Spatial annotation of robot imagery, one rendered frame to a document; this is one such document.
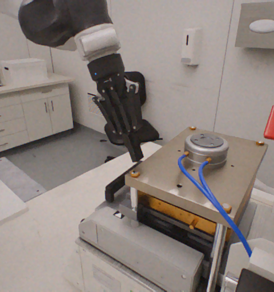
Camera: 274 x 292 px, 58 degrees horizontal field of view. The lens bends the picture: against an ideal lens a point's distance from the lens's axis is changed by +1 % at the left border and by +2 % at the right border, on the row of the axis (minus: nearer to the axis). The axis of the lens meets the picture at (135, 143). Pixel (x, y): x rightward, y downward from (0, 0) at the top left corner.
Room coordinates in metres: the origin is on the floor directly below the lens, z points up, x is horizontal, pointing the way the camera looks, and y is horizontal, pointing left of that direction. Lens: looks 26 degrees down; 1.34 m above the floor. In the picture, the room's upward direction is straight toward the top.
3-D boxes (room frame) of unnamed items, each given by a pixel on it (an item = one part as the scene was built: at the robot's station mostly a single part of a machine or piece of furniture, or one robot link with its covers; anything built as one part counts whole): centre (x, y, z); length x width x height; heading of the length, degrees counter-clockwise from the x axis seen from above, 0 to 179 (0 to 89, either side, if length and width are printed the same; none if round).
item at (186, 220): (0.41, -0.13, 1.07); 0.22 x 0.17 x 0.10; 146
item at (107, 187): (0.52, 0.02, 0.99); 0.15 x 0.02 x 0.04; 146
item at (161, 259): (0.34, 0.01, 0.96); 0.26 x 0.05 x 0.07; 56
